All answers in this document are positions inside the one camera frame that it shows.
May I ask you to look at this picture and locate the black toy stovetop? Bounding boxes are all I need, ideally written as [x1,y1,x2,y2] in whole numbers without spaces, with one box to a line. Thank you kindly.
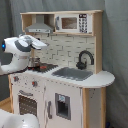
[28,63,56,73]

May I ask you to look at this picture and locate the grey cupboard door handle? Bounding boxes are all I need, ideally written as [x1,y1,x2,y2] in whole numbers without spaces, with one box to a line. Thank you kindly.
[47,101,52,119]

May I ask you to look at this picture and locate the wooden toy kitchen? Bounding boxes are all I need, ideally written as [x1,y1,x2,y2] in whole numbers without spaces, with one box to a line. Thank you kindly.
[10,10,115,128]

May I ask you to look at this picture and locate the black toy faucet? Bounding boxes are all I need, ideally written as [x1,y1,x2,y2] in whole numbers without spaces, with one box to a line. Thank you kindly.
[75,50,95,71]

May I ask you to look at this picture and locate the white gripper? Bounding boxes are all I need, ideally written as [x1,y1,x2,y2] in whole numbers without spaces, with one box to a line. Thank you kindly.
[23,34,48,51]

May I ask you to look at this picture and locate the silver toy pot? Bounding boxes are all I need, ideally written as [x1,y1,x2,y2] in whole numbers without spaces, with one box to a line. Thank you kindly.
[28,57,40,67]

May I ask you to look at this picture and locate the red right oven knob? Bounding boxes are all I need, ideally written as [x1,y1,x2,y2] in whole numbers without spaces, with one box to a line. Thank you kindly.
[32,81,38,87]

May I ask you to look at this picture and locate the grey toy ice dispenser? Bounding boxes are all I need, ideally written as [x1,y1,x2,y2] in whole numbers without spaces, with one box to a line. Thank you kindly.
[55,93,71,120]

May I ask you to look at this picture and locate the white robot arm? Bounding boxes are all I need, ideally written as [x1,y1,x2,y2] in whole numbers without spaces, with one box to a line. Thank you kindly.
[0,35,46,128]

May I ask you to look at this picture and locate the grey range hood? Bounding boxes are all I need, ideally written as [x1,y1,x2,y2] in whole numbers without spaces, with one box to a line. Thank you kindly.
[25,14,54,33]

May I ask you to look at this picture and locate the toy microwave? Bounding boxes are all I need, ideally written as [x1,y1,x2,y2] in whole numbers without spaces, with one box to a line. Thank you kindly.
[55,14,92,33]

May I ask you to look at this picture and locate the toy oven door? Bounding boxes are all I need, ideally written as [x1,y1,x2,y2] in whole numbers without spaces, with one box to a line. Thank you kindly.
[17,89,39,124]

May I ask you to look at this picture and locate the red oven knob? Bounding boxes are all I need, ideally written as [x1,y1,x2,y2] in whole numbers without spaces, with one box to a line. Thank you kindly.
[32,81,38,87]
[13,76,19,82]

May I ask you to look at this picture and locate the red left oven knob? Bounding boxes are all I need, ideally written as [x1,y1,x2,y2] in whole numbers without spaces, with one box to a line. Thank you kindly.
[13,76,19,82]

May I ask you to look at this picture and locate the grey toy sink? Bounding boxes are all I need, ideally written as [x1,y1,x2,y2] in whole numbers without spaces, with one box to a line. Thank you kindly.
[52,67,92,81]

